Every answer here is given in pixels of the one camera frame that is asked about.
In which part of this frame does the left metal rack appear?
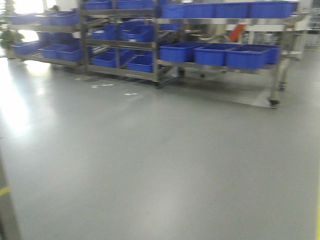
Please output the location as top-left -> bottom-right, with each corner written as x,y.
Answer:
8,10 -> 84,68

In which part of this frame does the right metal rack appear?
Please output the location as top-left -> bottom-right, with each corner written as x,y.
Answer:
156,0 -> 309,109

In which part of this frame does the metal rack with bins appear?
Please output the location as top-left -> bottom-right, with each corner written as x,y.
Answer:
77,0 -> 177,89

